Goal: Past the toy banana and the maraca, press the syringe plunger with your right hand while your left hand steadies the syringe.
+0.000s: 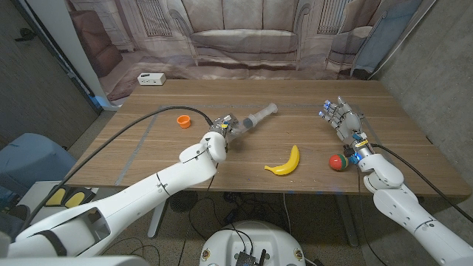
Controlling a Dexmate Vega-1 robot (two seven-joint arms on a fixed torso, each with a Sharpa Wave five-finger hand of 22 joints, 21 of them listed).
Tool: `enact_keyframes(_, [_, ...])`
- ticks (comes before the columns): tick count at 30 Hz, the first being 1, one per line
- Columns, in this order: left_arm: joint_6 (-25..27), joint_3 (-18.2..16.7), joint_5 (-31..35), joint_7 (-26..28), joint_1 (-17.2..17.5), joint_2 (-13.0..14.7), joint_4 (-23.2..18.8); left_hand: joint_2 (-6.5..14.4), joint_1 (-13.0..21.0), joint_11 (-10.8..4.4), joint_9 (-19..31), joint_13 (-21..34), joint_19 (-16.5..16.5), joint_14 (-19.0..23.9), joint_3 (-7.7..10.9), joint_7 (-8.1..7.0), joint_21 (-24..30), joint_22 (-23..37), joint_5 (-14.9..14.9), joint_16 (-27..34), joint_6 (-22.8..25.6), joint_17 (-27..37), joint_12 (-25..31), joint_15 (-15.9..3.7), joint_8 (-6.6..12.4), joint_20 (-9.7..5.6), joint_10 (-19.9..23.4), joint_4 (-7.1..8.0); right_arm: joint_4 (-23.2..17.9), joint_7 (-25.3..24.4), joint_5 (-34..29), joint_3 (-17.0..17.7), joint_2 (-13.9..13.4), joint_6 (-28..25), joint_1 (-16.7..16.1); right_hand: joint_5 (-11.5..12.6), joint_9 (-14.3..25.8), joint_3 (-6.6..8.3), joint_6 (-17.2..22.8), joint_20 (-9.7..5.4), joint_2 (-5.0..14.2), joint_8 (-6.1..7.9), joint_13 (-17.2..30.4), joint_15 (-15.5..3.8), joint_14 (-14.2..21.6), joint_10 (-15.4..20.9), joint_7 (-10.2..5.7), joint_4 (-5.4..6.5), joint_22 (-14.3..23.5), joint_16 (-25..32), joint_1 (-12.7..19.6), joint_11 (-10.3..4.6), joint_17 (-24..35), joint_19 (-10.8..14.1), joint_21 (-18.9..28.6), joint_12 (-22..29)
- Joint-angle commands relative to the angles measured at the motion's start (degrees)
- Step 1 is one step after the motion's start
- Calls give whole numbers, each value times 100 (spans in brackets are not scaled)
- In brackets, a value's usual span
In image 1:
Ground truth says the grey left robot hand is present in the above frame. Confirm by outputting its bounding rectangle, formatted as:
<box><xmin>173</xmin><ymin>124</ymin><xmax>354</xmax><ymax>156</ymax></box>
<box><xmin>208</xmin><ymin>113</ymin><xmax>254</xmax><ymax>145</ymax></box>

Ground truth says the red striped toy maraca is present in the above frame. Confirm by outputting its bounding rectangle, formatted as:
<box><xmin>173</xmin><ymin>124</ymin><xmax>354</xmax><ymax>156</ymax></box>
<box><xmin>328</xmin><ymin>153</ymin><xmax>350</xmax><ymax>172</ymax></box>

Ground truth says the small black torso computer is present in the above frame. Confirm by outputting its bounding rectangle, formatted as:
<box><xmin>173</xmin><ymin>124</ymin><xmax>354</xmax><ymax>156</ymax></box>
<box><xmin>234</xmin><ymin>249</ymin><xmax>267</xmax><ymax>266</ymax></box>

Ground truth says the printed sofa room backdrop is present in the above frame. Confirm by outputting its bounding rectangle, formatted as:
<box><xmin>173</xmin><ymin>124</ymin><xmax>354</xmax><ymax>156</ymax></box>
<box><xmin>66</xmin><ymin>0</ymin><xmax>437</xmax><ymax>103</ymax></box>

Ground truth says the white power box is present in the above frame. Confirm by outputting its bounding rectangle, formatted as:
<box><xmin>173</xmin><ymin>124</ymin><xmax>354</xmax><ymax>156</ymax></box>
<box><xmin>137</xmin><ymin>72</ymin><xmax>167</xmax><ymax>86</ymax></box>

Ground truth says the white table leg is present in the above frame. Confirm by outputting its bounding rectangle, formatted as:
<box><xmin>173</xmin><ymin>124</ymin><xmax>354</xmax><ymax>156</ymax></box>
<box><xmin>334</xmin><ymin>194</ymin><xmax>359</xmax><ymax>248</ymax></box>
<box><xmin>147</xmin><ymin>201</ymin><xmax>167</xmax><ymax>239</ymax></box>

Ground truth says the round black floor fan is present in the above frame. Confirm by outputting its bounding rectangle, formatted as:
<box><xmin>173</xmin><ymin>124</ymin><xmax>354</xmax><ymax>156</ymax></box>
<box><xmin>169</xmin><ymin>191</ymin><xmax>199</xmax><ymax>214</ymax></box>

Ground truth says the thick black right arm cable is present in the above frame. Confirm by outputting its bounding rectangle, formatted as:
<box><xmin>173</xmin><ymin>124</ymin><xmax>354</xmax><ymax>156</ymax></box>
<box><xmin>371</xmin><ymin>143</ymin><xmax>473</xmax><ymax>222</ymax></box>

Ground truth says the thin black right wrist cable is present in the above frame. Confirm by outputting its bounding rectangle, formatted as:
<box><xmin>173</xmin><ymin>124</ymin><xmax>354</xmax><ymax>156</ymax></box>
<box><xmin>354</xmin><ymin>168</ymin><xmax>384</xmax><ymax>266</ymax></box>

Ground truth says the person in blue jeans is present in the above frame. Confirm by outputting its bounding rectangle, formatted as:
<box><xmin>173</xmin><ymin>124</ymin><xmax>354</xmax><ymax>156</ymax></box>
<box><xmin>0</xmin><ymin>204</ymin><xmax>31</xmax><ymax>237</ymax></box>

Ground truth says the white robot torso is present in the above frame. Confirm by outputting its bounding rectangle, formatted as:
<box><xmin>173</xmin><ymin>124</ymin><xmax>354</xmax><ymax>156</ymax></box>
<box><xmin>199</xmin><ymin>220</ymin><xmax>307</xmax><ymax>266</ymax></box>

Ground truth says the yellow black foot pedal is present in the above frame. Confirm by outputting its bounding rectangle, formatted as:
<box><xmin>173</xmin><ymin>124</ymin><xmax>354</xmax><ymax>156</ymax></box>
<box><xmin>63</xmin><ymin>188</ymin><xmax>89</xmax><ymax>211</ymax></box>
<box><xmin>44</xmin><ymin>187</ymin><xmax>68</xmax><ymax>208</ymax></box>

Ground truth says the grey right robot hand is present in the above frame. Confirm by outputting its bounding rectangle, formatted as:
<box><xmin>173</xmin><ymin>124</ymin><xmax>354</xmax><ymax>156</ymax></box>
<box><xmin>318</xmin><ymin>95</ymin><xmax>370</xmax><ymax>151</ymax></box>

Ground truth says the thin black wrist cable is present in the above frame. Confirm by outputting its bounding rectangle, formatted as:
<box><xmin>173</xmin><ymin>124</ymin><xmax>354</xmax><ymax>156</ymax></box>
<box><xmin>354</xmin><ymin>168</ymin><xmax>384</xmax><ymax>266</ymax></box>
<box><xmin>179</xmin><ymin>164</ymin><xmax>220</xmax><ymax>266</ymax></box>

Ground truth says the thin black left wrist cable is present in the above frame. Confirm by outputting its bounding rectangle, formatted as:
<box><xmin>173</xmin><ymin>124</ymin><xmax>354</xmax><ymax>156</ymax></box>
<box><xmin>179</xmin><ymin>164</ymin><xmax>220</xmax><ymax>266</ymax></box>

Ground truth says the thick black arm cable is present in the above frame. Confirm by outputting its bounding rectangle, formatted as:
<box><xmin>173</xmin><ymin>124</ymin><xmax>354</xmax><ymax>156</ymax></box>
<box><xmin>371</xmin><ymin>143</ymin><xmax>473</xmax><ymax>222</ymax></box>
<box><xmin>14</xmin><ymin>106</ymin><xmax>214</xmax><ymax>237</ymax></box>

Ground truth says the yellow toy banana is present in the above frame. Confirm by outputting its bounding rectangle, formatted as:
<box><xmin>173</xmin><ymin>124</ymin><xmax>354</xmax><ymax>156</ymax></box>
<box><xmin>263</xmin><ymin>144</ymin><xmax>301</xmax><ymax>177</ymax></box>

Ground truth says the large clear plastic syringe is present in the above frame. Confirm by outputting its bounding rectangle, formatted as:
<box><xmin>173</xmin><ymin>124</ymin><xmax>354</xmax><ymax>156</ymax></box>
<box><xmin>227</xmin><ymin>103</ymin><xmax>279</xmax><ymax>143</ymax></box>

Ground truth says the blue chair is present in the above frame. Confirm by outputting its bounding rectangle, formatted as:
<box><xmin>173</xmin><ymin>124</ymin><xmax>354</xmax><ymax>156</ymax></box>
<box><xmin>0</xmin><ymin>132</ymin><xmax>78</xmax><ymax>208</ymax></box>

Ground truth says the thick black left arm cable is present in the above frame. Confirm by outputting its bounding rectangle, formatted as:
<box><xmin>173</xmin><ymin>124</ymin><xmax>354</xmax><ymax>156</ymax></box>
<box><xmin>14</xmin><ymin>106</ymin><xmax>214</xmax><ymax>237</ymax></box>

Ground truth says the white pedal base board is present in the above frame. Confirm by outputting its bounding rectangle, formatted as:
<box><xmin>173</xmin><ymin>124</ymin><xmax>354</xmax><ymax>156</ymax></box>
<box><xmin>16</xmin><ymin>180</ymin><xmax>99</xmax><ymax>222</ymax></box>

